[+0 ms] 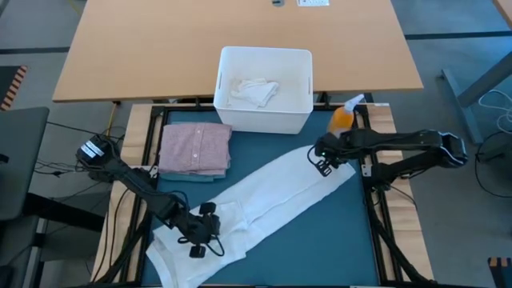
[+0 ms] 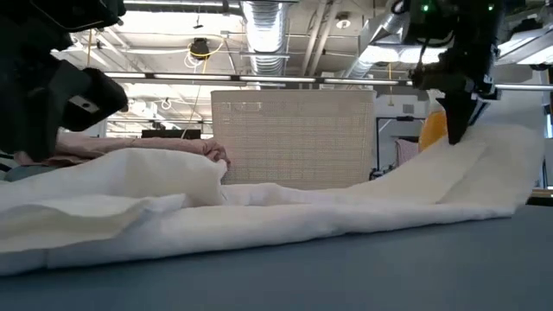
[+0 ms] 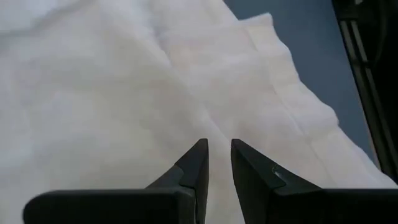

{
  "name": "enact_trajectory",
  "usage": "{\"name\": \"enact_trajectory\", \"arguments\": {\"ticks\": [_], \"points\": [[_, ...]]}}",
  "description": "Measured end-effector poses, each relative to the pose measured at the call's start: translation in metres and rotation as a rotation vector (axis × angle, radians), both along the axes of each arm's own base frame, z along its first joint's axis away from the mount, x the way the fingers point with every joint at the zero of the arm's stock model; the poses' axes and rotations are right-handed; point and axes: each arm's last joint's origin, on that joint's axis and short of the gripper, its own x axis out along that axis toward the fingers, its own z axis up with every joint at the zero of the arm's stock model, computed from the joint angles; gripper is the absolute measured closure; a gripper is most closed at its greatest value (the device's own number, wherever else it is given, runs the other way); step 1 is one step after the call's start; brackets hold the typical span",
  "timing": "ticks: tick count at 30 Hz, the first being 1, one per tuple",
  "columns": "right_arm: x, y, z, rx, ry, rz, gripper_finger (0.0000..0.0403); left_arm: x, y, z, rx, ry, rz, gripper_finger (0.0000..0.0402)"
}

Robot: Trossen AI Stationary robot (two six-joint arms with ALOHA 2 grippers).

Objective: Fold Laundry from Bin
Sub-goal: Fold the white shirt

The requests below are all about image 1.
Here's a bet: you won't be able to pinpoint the hazard striped black object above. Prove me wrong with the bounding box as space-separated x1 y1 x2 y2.
486 257 512 288

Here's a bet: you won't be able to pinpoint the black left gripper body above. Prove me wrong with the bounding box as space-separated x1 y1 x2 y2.
174 214 222 246

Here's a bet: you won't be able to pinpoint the yellow floor cable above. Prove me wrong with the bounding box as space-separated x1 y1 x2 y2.
106 102 118 134

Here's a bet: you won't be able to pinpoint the white perforated laundry bin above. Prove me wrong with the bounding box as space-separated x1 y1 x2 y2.
212 46 314 135

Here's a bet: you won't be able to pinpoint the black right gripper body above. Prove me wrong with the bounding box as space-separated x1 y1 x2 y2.
314 131 354 167

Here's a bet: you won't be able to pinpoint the black floor cable loop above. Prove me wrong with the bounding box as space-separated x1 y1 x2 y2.
475 131 512 199

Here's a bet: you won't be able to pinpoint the hazard striped floor mat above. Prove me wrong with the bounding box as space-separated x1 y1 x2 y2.
0 65 29 112

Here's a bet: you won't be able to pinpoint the orange spray bottle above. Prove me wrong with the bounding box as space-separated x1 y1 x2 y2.
326 94 365 138

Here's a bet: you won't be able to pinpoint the tan wooden desk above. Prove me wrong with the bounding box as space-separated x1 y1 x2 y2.
51 0 424 104

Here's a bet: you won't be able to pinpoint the light blue denim jeans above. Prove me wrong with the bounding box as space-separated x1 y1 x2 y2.
159 121 232 184

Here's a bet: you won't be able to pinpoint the grey desk leg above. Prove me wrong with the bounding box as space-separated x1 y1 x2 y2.
441 51 512 146

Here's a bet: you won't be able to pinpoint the white floor cable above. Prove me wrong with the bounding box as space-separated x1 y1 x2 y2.
478 88 512 135

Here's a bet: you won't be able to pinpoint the black support strut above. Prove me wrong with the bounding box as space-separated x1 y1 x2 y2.
94 191 158 286
370 187 435 286

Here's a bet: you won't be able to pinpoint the small white crumpled cloth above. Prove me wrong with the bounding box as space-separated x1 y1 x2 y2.
227 78 280 109

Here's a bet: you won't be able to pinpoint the black cable bundle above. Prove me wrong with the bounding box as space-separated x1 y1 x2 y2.
34 158 105 179

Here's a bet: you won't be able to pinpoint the pink garment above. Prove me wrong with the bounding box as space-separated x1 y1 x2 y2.
158 122 234 178

